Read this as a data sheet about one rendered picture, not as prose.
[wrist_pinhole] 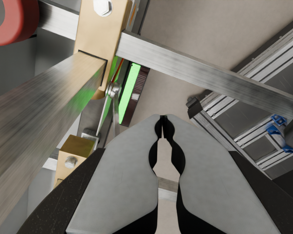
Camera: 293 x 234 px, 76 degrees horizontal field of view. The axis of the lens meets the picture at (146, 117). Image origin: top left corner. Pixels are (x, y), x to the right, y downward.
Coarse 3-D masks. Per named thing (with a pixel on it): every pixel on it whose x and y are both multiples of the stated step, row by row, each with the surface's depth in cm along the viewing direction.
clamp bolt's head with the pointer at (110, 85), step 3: (123, 60) 35; (120, 63) 33; (120, 66) 33; (117, 69) 32; (117, 72) 31; (114, 75) 30; (114, 78) 30; (111, 81) 28; (108, 84) 27; (111, 84) 28; (108, 87) 27; (111, 87) 28; (120, 87) 28; (108, 90) 29; (120, 90) 28; (108, 93) 28
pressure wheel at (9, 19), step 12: (0, 0) 18; (12, 0) 18; (24, 0) 18; (36, 0) 20; (0, 12) 18; (12, 12) 18; (24, 12) 19; (36, 12) 20; (0, 24) 19; (12, 24) 19; (24, 24) 19; (36, 24) 21; (0, 36) 19; (12, 36) 19; (24, 36) 21
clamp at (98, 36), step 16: (112, 0) 21; (128, 0) 21; (80, 16) 21; (96, 16) 21; (112, 16) 21; (128, 16) 25; (80, 32) 22; (96, 32) 22; (112, 32) 22; (80, 48) 23; (96, 48) 23; (112, 48) 23; (112, 64) 24; (96, 96) 27
